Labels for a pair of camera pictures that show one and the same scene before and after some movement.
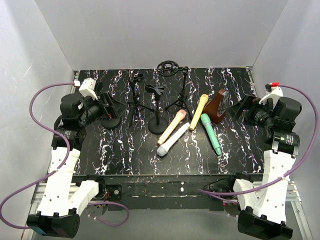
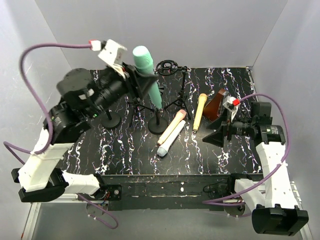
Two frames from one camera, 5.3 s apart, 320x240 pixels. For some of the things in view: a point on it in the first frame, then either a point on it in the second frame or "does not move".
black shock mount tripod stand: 168,68 does not move
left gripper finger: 118,107 → 145,82
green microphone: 207,120 → 143,59
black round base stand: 109,122 does not move
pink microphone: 178,117 does not move
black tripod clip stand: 136,79 does not move
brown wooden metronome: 215,107 does not move
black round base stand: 157,124 does not move
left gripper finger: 98,86 → 130,67
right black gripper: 246,108 → 227,130
